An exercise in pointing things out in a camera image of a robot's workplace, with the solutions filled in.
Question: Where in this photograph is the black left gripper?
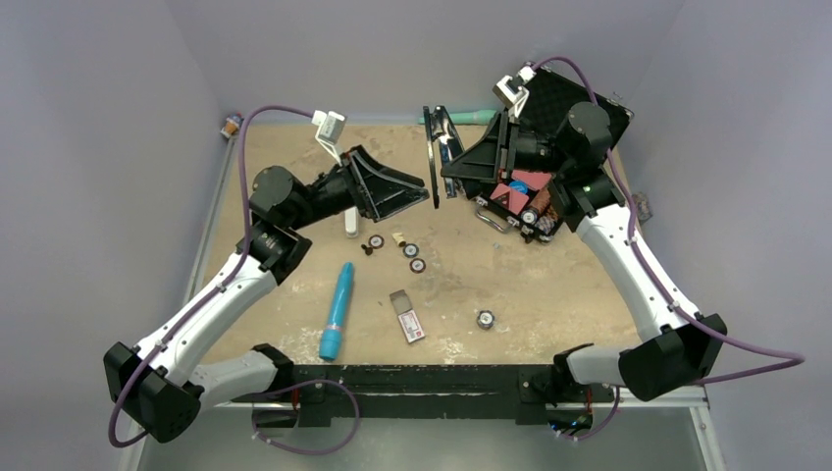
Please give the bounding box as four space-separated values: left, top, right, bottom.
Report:
287 145 428 232

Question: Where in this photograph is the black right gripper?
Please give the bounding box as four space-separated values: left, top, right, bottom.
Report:
442 112 572 183

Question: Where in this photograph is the white stapler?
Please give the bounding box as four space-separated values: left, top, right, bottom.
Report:
344 207 359 238

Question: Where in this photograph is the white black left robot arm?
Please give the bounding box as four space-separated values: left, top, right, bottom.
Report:
103 146 429 444

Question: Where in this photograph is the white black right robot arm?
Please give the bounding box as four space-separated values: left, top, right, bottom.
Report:
441 101 727 401

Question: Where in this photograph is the staples cardboard box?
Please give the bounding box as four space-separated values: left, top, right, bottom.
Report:
390 289 426 343

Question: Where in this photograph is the mint green microphone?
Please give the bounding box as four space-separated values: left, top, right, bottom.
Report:
449 110 497 126

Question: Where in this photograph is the blue dealer button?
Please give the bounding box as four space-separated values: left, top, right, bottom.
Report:
509 181 529 194

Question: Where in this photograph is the pink card deck lower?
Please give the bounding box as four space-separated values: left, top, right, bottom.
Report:
490 183 530 216

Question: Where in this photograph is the pink card deck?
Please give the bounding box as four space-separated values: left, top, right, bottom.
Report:
512 170 551 191
490 183 530 216

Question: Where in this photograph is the pink card deck upper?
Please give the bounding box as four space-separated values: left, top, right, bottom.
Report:
512 170 551 191

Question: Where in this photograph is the brown poker chip upper left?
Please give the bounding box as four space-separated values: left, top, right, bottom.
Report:
368 235 385 250

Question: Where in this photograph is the small beige block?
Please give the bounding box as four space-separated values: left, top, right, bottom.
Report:
391 233 406 247

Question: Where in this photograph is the black poker chip case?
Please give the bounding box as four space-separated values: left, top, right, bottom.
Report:
469 65 632 242

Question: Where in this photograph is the teal poker chip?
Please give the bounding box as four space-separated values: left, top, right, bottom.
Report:
402 243 420 258

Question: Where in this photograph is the small colourful toy figure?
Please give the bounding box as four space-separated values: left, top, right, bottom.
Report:
220 113 244 139

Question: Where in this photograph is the small patterned object right edge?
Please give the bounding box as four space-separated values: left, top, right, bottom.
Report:
633 192 653 223

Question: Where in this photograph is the blue cylindrical tool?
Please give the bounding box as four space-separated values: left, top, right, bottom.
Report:
319 262 355 362

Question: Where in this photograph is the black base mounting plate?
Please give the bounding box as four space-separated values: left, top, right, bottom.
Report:
240 364 612 429

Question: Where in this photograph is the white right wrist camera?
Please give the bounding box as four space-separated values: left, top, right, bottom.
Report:
493 63 536 123

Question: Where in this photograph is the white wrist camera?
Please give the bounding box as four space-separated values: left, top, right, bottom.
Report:
493 63 536 123
311 110 346 164

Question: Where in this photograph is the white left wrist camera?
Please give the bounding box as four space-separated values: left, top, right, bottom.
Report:
311 110 346 164

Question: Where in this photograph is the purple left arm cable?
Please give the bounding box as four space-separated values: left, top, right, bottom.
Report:
107 105 362 457

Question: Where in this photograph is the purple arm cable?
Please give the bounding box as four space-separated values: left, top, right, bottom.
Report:
529 55 806 444
107 105 362 457

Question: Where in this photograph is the aluminium frame rail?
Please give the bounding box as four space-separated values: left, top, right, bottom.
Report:
117 127 726 471

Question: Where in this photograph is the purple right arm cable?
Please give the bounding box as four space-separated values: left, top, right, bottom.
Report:
529 55 806 444

